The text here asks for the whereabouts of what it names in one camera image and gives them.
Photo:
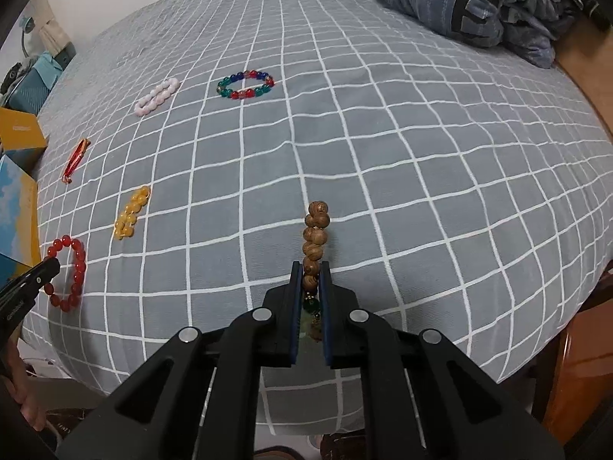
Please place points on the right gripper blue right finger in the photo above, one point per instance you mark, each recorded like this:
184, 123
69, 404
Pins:
329, 316

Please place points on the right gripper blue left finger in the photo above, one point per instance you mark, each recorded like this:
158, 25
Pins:
290, 316

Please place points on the left hand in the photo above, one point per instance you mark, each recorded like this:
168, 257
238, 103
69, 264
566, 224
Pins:
17, 384

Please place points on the white cardboard box blue edge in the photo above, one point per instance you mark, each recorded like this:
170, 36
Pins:
19, 245

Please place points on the yellow cardboard box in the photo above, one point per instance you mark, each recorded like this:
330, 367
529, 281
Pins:
21, 137

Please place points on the grey checked bed sheet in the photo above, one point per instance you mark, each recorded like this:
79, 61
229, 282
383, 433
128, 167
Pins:
468, 191

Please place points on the teal hard suitcase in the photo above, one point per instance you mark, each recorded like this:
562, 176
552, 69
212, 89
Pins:
28, 84

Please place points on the beige curtain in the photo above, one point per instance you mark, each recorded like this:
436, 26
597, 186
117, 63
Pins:
54, 38

